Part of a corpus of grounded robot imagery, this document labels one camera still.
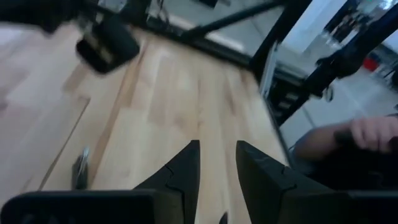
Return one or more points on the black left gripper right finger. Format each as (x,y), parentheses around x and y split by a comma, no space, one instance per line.
(311,208)

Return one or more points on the black aluminium frame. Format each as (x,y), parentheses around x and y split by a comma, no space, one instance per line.
(280,31)

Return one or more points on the black drawer cabinet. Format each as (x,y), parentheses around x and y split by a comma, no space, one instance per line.
(286,102)

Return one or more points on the person's hand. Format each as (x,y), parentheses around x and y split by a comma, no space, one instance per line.
(373,133)

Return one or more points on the person's forearm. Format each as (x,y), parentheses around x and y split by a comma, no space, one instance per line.
(320,143)

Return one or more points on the person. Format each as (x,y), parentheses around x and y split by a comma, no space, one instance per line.
(357,171)

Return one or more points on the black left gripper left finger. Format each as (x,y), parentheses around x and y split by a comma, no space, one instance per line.
(93,208)

